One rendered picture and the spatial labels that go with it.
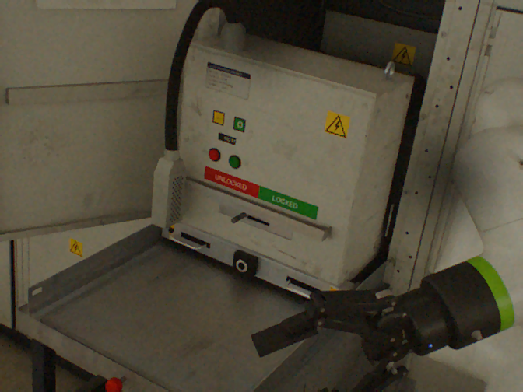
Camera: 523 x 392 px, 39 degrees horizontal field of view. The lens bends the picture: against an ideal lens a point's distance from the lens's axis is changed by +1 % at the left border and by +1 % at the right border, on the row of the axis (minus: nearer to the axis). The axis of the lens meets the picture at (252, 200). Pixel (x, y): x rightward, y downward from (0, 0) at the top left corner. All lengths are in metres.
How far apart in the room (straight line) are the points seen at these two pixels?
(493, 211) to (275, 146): 0.88
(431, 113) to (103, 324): 0.88
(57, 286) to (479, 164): 1.10
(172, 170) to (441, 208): 0.65
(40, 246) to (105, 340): 1.11
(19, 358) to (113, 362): 1.43
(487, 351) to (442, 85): 0.66
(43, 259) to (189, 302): 1.05
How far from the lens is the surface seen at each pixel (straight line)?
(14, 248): 2.85
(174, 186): 1.81
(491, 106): 1.36
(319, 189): 1.69
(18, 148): 1.95
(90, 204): 2.08
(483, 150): 0.91
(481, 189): 0.91
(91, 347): 1.62
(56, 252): 2.65
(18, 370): 2.93
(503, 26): 1.67
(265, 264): 1.82
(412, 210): 1.85
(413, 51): 2.42
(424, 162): 1.80
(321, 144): 1.65
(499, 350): 1.34
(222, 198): 1.79
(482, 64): 1.70
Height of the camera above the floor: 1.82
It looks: 25 degrees down
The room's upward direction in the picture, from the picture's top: 7 degrees clockwise
